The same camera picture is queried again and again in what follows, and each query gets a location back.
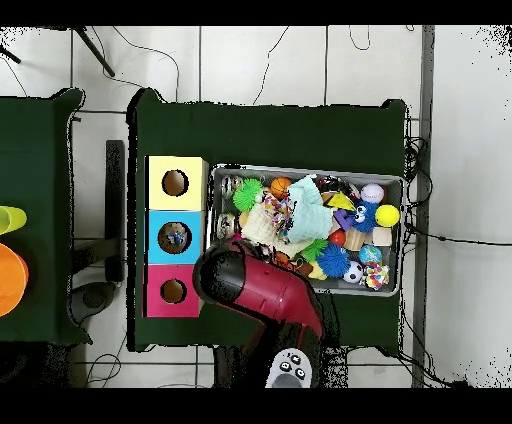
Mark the grey floor rail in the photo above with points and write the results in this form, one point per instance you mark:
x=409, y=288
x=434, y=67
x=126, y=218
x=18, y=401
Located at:
x=427, y=80

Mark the cream waffle cloth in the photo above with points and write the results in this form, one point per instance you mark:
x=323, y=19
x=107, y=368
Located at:
x=256, y=224

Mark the orange plastic bowl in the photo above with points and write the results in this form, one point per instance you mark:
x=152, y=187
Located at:
x=10, y=280

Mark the orange toy basketball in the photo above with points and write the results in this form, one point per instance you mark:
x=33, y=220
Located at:
x=280, y=188

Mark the dark green tablecloth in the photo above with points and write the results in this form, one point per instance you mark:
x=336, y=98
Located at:
x=36, y=160
x=260, y=136

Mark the yellow cheese wedge toy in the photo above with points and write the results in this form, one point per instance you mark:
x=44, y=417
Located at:
x=340, y=202

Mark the plain wooden block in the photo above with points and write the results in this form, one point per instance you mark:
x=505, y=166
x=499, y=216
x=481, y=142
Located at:
x=382, y=236

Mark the white toy baseball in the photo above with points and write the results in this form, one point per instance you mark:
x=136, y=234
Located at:
x=372, y=192

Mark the black upright panel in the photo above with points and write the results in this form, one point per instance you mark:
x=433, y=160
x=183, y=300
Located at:
x=115, y=192

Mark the yellow-green plastic cup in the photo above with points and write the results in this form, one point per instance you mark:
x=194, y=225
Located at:
x=12, y=219

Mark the shallow mesh bin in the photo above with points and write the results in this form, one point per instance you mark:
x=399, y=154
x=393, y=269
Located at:
x=394, y=200

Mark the green spiky ball toy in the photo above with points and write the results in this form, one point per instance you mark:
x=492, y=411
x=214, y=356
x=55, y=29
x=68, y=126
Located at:
x=247, y=194

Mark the small blue globe ball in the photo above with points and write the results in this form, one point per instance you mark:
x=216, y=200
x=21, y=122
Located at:
x=370, y=254

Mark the multicolour patterned fabric bow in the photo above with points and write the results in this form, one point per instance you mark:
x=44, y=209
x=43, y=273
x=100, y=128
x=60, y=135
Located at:
x=278, y=214

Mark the wooden box with three holes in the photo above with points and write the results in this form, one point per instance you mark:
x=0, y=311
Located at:
x=188, y=192

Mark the short black tripod leg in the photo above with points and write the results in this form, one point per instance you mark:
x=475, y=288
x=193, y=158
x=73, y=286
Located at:
x=10, y=54

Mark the blue spiky ball with eyes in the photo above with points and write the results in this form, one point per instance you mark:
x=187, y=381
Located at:
x=364, y=216

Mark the multicolour dotted fabric scrap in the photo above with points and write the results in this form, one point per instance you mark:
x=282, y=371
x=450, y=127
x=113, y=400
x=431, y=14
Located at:
x=376, y=276

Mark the long black tripod leg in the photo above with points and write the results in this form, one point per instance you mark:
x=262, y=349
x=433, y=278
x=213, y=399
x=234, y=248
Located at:
x=96, y=54

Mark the small blue spiky ball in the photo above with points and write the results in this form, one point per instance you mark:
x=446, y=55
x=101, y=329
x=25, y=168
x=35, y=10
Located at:
x=332, y=260

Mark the small soccer ball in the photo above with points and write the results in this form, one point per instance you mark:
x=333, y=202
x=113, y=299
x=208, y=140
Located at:
x=353, y=272

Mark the crushed clear bottle blue label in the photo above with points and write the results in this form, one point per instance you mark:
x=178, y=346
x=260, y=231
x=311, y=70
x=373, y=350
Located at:
x=182, y=232

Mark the small orange-red ball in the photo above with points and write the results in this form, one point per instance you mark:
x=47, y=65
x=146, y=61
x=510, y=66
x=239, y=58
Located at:
x=338, y=238

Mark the grey rounded base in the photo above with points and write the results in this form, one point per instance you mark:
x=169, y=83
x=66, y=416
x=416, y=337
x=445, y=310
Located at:
x=94, y=300

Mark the mint waffle cloth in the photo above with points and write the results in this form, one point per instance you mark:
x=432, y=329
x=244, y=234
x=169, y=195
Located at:
x=312, y=220

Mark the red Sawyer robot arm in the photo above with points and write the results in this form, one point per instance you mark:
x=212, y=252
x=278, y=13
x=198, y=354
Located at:
x=272, y=292

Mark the yellow plastic ball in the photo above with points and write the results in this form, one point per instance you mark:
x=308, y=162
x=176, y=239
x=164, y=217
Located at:
x=387, y=216

